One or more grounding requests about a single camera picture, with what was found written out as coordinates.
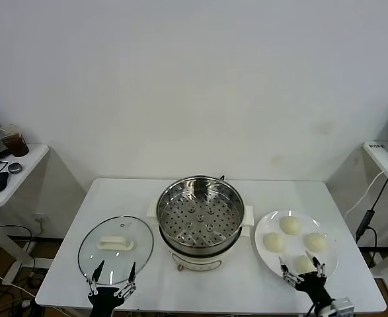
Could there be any plastic cup of brown drink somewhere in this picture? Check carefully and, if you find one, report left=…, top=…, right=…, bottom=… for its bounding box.
left=0, top=124, right=30, bottom=159

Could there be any white steamed baozi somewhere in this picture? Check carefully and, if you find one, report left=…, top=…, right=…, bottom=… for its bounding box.
left=303, top=232, right=329, bottom=254
left=262, top=232, right=286, bottom=254
left=293, top=254, right=315, bottom=275
left=278, top=216, right=302, bottom=236

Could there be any black cable out of hub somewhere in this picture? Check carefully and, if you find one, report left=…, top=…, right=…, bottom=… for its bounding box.
left=355, top=227, right=379, bottom=268

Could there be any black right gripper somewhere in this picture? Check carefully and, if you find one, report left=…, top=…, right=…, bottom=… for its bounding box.
left=278, top=250, right=334, bottom=308

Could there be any grey usb hub adapter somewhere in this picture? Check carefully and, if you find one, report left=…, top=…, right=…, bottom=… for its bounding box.
left=355, top=209, right=375, bottom=242

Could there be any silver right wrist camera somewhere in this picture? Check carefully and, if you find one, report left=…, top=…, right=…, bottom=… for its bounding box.
left=328, top=296, right=356, bottom=317

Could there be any glass lid with cream handle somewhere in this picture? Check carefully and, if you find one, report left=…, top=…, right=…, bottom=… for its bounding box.
left=77, top=215, right=155, bottom=287

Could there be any stainless steel steamer basket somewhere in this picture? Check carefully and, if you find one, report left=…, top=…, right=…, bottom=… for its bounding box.
left=146, top=176, right=254, bottom=248

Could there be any white wall socket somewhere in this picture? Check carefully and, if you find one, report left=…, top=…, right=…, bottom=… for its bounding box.
left=33, top=213, right=49, bottom=232

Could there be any black looped floor cable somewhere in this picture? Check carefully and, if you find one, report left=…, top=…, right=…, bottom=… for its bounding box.
left=0, top=224, right=36, bottom=268

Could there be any white side desk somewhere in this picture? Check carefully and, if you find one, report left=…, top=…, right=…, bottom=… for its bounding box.
left=0, top=143, right=54, bottom=287
left=362, top=141, right=388, bottom=298

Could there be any white round plate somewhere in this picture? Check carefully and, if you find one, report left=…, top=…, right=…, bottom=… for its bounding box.
left=254, top=209, right=339, bottom=285

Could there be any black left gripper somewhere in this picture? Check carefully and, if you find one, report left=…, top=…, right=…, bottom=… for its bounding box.
left=86, top=260, right=137, bottom=317

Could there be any cream electric cooker pot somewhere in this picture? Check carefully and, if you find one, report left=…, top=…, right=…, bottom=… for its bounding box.
left=159, top=226, right=250, bottom=273

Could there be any black cable into hub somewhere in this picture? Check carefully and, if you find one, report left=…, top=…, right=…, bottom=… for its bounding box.
left=368, top=167, right=388, bottom=212

